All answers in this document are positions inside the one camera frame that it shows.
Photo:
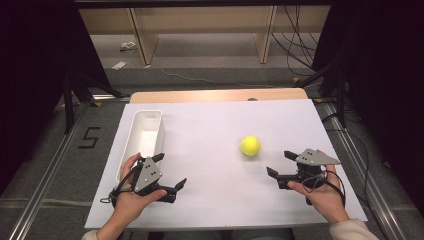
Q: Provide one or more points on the aluminium floor rail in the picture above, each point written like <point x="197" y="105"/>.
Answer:
<point x="363" y="173"/>
<point x="40" y="193"/>

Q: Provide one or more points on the person's left hand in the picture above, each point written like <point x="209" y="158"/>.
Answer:
<point x="131" y="205"/>

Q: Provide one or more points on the person's right hand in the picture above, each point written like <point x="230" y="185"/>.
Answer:
<point x="325" y="200"/>

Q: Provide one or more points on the white table cover sheet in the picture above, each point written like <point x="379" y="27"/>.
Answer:
<point x="213" y="166"/>

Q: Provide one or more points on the yellow tennis ball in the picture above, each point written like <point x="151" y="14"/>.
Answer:
<point x="250" y="145"/>

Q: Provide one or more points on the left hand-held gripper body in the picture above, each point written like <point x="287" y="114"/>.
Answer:
<point x="148" y="175"/>

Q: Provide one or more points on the wooden shelf unit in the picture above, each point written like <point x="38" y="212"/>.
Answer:
<point x="203" y="20"/>

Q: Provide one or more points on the black curtain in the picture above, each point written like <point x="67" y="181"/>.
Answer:
<point x="386" y="83"/>
<point x="33" y="66"/>

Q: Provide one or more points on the small white floor device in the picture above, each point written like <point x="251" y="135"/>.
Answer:
<point x="128" y="45"/>

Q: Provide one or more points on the white plastic bin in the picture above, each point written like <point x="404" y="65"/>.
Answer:
<point x="146" y="140"/>

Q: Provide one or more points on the black metal stand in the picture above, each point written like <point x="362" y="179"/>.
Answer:
<point x="69" y="106"/>
<point x="340" y="96"/>

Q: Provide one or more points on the white paper scrap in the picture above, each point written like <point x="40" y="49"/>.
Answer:
<point x="119" y="65"/>

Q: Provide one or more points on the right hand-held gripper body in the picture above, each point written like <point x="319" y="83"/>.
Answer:
<point x="313" y="158"/>

